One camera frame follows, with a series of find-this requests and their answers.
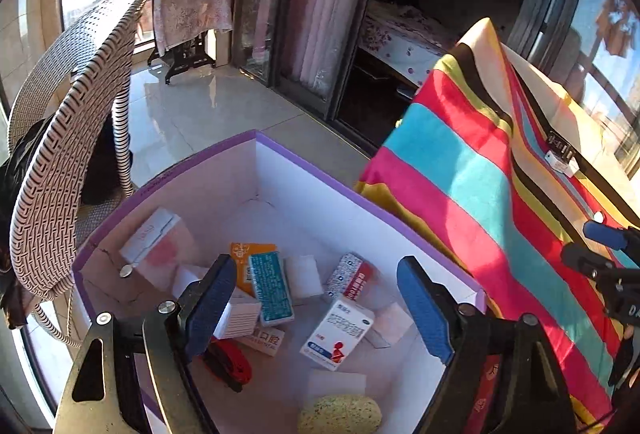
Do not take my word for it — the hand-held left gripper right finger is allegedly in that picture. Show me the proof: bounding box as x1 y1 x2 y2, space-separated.
396 255 579 434

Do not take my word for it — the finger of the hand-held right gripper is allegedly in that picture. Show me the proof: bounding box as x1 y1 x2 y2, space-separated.
560 241 619 283
582 220 640 255

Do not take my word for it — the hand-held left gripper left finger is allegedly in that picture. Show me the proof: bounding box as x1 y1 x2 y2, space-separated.
52 254 238 434

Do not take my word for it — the white ribbed box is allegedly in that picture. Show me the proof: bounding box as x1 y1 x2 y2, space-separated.
215 291 264 340

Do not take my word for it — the red black clip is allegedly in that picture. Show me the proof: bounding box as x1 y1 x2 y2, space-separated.
202 336 254 393

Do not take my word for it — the teal medicine box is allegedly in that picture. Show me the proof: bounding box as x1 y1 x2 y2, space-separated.
248 251 296 328

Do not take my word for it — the white box with red print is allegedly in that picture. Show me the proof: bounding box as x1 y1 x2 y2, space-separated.
235 326 286 358

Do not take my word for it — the red and white medicine box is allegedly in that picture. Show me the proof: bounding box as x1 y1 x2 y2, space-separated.
325 252 377 303

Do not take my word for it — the white and blue medicine box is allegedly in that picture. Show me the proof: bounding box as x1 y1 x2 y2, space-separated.
299 294 376 373

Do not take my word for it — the white and pink box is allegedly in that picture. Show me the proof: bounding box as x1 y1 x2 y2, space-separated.
119 207 202 291

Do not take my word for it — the speckled oval sponge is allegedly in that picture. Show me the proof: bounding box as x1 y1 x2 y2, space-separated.
297 394 384 434

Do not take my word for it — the purple and white cardboard box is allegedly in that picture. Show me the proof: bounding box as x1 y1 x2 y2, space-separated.
72 130 487 434

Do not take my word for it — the small orange box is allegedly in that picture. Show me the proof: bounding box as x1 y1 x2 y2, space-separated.
229 241 279 301

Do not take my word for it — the small white box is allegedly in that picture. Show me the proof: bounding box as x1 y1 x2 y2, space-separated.
544 151 581 177

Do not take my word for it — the small black box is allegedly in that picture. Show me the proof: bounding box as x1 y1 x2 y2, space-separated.
545 130 576 159

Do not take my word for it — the colourful striped blanket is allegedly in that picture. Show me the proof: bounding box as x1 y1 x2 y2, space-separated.
355 18 640 431

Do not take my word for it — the dark framed room window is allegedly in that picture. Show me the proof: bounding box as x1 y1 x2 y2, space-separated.
520 0 640 175

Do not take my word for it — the black and white wicker chair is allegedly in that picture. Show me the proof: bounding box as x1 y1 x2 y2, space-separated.
7 0 151 351

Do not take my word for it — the black iron table stand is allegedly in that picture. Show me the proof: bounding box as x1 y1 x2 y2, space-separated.
146 28 217 87

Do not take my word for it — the bed with floral sheet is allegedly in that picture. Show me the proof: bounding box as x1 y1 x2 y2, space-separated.
357 0 459 90

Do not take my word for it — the floral lace tablecloth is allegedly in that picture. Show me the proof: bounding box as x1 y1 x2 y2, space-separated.
145 0 235 57

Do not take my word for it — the pink curtain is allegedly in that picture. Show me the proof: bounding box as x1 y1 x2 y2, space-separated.
290 0 382 97

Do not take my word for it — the dark sliding door frame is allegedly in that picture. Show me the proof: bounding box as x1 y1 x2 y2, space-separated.
230 0 402 125

